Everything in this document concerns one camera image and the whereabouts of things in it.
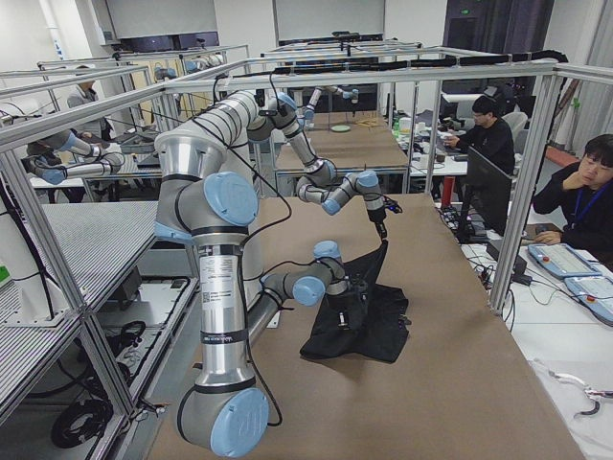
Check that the striped metal side table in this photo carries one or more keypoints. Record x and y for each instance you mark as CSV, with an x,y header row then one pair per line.
x,y
100,242

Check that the seated man in black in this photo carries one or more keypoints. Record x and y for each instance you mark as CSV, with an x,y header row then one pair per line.
x,y
583,192
491,135

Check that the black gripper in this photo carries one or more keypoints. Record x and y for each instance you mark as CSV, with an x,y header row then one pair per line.
x,y
375,215
354,304

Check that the aluminium frame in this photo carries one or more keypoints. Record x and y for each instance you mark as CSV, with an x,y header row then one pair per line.
x,y
437,64

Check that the far blue teach pendant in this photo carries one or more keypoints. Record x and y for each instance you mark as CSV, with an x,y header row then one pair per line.
x,y
561,260

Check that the blue teach pendant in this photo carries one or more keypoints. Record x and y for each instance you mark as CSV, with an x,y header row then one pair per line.
x,y
595,293
561,260

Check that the black computer monitor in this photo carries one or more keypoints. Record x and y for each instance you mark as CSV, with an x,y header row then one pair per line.
x,y
487,192

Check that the near seated man in black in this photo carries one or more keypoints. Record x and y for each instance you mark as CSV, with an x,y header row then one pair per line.
x,y
583,192

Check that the near blue teach pendant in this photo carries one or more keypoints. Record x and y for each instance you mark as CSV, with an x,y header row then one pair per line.
x,y
595,293

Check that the dark garment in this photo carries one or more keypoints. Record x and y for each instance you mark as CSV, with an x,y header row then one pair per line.
x,y
368,319

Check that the green plate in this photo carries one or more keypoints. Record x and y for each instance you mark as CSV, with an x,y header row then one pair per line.
x,y
340,128

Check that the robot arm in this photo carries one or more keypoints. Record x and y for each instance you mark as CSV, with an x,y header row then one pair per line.
x,y
218,131
224,411

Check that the far seated man in black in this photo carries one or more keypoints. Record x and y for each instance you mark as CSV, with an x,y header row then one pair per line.
x,y
491,135

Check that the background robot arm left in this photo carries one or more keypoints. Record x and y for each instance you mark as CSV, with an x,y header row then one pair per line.
x,y
61,156

